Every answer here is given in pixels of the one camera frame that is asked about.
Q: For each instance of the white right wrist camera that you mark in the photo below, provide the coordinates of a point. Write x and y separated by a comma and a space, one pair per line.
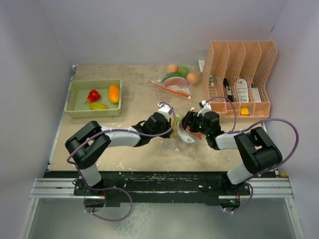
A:
204, 108

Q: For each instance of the yellow fake starfruit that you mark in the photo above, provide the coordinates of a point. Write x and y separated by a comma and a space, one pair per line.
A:
177, 120

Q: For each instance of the clear zip bag orange seal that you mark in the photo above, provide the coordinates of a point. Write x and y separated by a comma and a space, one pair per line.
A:
182, 141

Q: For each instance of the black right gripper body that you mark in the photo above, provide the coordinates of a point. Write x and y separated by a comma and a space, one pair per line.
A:
197, 124

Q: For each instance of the red fake strawberry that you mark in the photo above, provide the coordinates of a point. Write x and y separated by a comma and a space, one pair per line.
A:
93, 96

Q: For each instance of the white bottle in organizer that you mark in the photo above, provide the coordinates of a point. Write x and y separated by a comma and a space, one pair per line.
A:
242, 90

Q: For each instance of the white box in organizer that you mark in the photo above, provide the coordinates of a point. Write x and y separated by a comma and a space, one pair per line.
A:
256, 94

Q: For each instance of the yellow block in organizer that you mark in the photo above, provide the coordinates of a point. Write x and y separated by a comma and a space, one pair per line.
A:
244, 111

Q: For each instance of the light green perforated basket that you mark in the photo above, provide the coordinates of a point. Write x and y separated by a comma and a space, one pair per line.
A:
78, 92

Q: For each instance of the fake peach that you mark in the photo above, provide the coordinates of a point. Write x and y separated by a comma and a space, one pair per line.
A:
172, 68
192, 78

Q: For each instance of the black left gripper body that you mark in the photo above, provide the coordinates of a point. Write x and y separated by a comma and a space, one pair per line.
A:
166, 125

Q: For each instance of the black item in organizer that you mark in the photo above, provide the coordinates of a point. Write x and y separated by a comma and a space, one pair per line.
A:
227, 90

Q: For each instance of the white green tube in organizer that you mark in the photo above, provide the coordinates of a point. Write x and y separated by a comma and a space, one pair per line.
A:
211, 81

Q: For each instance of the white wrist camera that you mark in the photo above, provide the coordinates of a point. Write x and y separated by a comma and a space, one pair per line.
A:
204, 108
164, 110

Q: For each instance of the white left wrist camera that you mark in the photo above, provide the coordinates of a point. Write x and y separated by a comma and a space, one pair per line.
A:
164, 110

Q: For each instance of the green fake leafy vegetable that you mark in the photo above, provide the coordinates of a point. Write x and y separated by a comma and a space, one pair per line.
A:
183, 70

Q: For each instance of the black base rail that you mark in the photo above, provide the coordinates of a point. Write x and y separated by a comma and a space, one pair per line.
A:
162, 187

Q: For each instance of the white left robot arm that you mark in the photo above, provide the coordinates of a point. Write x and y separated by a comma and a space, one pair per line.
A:
88, 144

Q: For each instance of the fake peach left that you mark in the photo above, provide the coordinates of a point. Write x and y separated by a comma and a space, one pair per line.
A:
172, 68

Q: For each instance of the small white box behind organizer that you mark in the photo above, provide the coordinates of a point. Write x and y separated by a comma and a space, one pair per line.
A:
201, 65

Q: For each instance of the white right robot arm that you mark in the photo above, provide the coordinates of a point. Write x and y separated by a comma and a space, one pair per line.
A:
258, 152

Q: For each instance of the fake peach right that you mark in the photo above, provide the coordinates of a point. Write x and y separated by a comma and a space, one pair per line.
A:
192, 78

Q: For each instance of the orange plastic file organizer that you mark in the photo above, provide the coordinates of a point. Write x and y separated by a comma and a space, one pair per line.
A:
249, 60

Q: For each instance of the fake watermelon slice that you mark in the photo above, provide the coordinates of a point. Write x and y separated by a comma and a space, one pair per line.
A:
175, 78

